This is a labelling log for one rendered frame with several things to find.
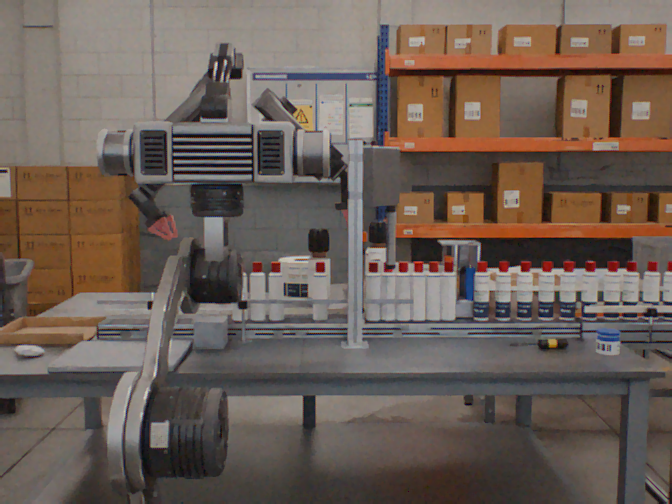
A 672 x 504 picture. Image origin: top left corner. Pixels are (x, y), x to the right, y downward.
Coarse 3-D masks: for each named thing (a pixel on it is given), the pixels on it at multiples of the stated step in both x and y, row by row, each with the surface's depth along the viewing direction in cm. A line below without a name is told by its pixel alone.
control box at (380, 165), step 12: (372, 156) 236; (384, 156) 241; (396, 156) 247; (372, 168) 236; (384, 168) 241; (396, 168) 248; (372, 180) 237; (384, 180) 242; (396, 180) 248; (372, 192) 237; (384, 192) 242; (396, 192) 249; (372, 204) 237; (384, 204) 243
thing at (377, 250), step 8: (376, 224) 313; (384, 224) 314; (376, 232) 313; (384, 232) 314; (376, 240) 314; (384, 240) 315; (368, 248) 317; (376, 248) 313; (384, 248) 314; (376, 256) 314; (384, 256) 314
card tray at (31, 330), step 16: (16, 320) 265; (32, 320) 271; (48, 320) 271; (64, 320) 271; (80, 320) 271; (96, 320) 271; (0, 336) 246; (16, 336) 246; (32, 336) 246; (48, 336) 246; (64, 336) 246; (80, 336) 246
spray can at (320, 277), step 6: (318, 264) 256; (324, 264) 257; (318, 270) 256; (324, 270) 257; (318, 276) 256; (324, 276) 256; (318, 282) 256; (324, 282) 256; (318, 288) 256; (324, 288) 257; (318, 294) 256; (324, 294) 257; (318, 306) 257; (324, 306) 257; (318, 312) 257; (324, 312) 258; (318, 318) 257; (324, 318) 258
